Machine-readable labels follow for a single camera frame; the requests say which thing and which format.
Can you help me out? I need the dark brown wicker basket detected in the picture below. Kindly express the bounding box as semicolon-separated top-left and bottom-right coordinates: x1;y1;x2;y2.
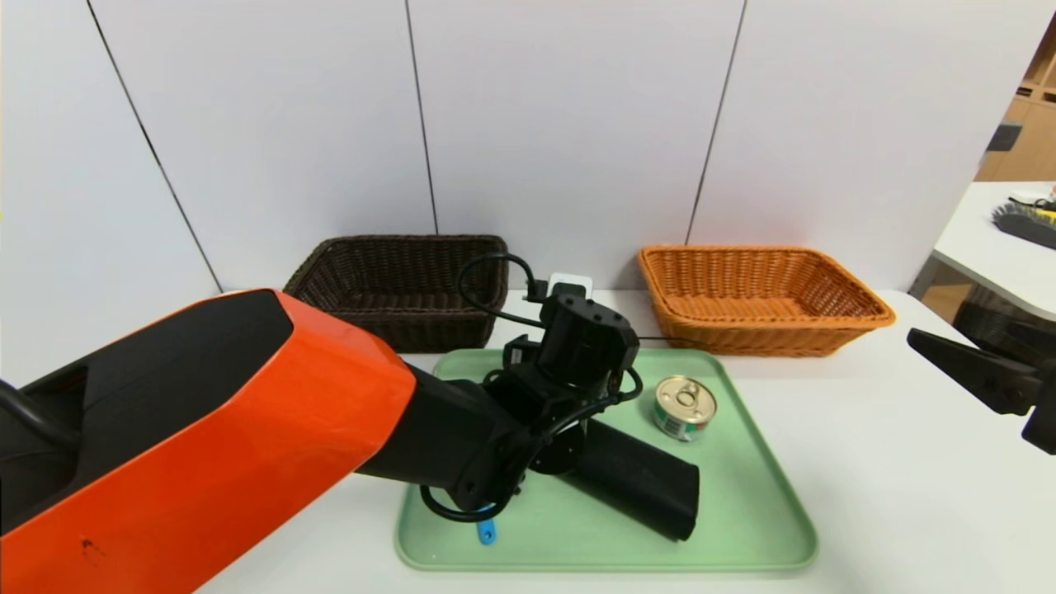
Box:
283;235;510;354

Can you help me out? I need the orange wicker basket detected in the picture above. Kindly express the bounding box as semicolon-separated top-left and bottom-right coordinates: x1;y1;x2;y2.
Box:
636;245;897;358

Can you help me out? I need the small tin can with pull-tab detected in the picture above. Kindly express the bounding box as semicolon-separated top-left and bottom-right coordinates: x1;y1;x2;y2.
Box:
652;375;717;442

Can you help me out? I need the black rectangular soft case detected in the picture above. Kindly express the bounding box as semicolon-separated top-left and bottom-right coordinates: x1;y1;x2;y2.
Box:
561;417;700;543

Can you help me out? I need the light green plastic tray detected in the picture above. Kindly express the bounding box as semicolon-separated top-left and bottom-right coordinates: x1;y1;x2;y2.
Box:
396;348;819;573

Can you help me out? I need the dark woven bin under table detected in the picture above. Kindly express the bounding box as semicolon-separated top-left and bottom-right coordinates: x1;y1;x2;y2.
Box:
953;287;1056;389

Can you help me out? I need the white side table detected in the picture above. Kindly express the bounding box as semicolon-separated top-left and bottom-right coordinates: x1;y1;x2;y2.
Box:
907;181;1056;323

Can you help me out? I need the small dark grey box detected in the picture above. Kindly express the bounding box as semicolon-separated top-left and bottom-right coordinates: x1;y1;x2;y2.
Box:
983;120;1022;153

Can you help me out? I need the black bristle brush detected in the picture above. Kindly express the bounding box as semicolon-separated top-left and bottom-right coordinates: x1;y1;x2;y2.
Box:
990;202;1056;251

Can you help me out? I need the light wooden shelf unit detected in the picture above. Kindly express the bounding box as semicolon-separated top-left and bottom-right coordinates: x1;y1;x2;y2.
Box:
972;10;1056;184

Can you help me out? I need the black smooth camera cable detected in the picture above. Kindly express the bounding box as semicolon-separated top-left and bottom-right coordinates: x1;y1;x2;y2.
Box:
421;252;644;525

